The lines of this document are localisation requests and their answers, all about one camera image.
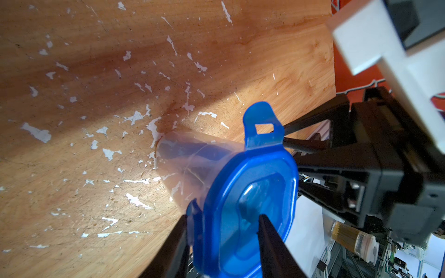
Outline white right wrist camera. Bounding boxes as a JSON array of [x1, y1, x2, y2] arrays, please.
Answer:
[[326, 1, 445, 152]]

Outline blue container lid back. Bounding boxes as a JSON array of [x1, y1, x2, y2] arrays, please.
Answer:
[[186, 102, 298, 278]]

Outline amber capped bottle outside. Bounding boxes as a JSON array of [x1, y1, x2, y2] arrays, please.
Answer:
[[331, 221, 380, 265]]

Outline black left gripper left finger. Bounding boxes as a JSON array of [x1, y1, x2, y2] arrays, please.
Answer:
[[139, 215, 190, 278]]

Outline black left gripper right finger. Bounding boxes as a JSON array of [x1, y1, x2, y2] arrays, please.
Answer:
[[258, 214, 306, 278]]

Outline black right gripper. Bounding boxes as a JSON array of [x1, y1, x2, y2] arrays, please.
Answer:
[[283, 87, 445, 245]]

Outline clear plastic container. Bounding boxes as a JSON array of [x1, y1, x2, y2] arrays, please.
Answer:
[[156, 132, 245, 213]]

